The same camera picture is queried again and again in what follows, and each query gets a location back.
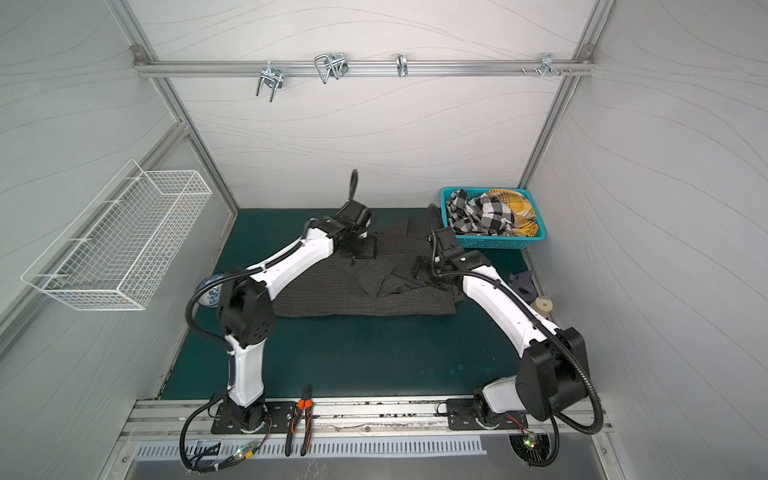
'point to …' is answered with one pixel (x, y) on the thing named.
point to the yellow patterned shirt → (525, 221)
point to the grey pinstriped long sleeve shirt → (383, 286)
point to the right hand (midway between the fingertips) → (423, 267)
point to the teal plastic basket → (512, 241)
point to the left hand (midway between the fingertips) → (376, 247)
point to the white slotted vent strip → (402, 446)
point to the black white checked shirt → (482, 215)
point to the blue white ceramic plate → (212, 296)
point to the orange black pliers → (305, 404)
